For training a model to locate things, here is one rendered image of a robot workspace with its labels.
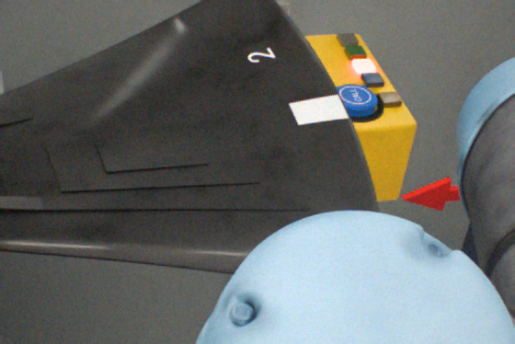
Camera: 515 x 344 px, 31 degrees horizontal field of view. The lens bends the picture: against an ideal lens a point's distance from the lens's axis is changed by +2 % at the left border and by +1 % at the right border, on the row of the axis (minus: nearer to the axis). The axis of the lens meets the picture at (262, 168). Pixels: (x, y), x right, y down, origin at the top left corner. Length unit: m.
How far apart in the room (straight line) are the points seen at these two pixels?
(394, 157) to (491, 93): 0.45
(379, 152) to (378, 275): 0.61
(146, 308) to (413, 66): 0.61
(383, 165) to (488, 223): 0.50
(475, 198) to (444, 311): 0.14
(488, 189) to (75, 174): 0.23
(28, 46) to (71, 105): 0.73
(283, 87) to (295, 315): 0.35
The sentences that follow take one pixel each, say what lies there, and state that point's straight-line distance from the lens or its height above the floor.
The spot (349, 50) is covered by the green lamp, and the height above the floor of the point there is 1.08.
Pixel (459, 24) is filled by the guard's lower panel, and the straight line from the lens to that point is 1.43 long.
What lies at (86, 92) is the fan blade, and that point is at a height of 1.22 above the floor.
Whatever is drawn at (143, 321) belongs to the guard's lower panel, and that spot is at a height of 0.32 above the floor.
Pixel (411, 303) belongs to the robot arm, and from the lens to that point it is 0.23.
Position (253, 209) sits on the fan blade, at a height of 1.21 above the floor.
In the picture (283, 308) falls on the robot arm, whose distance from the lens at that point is 0.22.
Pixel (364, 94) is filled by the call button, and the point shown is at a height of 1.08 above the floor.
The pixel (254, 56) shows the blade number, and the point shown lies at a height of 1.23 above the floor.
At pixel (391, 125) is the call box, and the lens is 0.82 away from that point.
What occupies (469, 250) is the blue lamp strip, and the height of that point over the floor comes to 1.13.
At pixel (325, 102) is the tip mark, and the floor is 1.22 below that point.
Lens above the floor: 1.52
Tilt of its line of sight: 38 degrees down
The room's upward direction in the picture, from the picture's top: 8 degrees clockwise
